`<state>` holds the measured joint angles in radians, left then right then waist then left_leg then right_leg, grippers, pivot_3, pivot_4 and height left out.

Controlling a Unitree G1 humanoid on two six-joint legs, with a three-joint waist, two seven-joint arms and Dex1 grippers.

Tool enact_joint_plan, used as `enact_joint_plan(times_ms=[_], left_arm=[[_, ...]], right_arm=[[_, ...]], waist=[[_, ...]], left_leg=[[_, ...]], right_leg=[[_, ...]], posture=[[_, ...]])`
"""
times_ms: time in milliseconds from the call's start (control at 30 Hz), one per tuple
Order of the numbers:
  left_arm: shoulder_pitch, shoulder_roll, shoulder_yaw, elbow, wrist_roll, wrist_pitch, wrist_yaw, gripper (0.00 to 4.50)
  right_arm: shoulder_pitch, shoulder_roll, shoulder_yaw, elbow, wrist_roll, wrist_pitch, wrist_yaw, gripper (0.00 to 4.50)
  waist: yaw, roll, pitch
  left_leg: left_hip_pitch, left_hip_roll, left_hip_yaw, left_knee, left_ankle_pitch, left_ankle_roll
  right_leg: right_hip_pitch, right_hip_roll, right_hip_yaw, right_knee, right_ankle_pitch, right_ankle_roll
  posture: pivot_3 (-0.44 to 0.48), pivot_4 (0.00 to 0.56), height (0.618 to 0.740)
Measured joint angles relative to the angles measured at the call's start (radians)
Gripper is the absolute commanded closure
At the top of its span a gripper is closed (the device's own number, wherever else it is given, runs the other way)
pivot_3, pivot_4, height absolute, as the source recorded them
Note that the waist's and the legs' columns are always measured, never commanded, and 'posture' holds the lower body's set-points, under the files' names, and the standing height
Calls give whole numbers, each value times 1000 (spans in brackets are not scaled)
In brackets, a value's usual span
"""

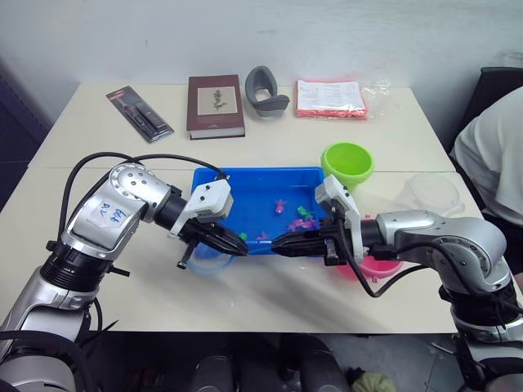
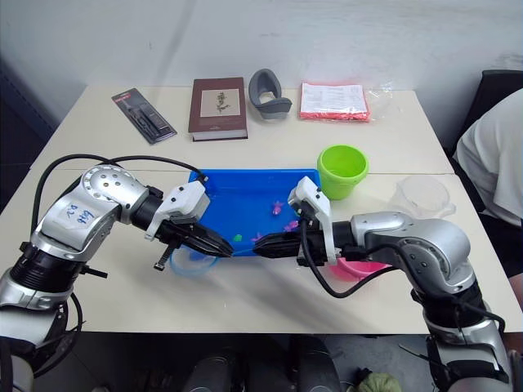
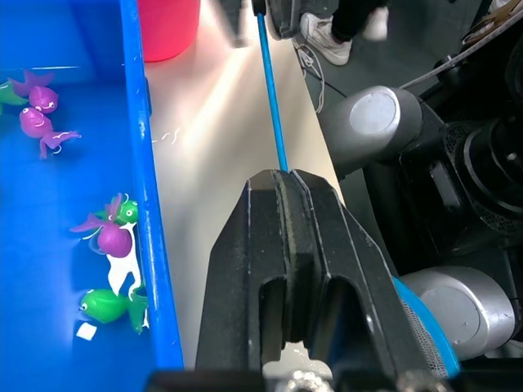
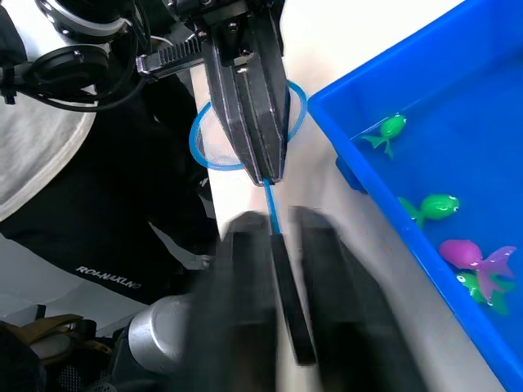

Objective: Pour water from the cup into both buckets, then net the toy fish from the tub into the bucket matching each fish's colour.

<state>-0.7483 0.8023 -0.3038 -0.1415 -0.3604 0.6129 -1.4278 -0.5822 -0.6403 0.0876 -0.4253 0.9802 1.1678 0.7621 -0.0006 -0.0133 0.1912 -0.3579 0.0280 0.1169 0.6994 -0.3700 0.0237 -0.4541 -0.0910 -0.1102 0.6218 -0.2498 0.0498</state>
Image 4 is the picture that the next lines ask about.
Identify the silver cylindrical robot joint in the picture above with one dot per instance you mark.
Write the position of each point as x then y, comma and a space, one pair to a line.
159, 330

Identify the purple toy fish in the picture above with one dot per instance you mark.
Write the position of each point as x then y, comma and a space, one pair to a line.
461, 251

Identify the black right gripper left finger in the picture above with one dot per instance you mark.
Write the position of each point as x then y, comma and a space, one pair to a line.
237, 310

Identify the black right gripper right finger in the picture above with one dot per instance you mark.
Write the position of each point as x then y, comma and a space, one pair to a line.
351, 318

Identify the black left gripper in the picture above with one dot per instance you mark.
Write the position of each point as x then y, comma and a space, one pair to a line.
224, 20

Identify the green toy fish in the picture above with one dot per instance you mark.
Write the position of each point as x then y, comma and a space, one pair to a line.
390, 127
437, 206
470, 283

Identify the blue plastic tub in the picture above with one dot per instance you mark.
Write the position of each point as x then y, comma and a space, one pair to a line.
339, 114

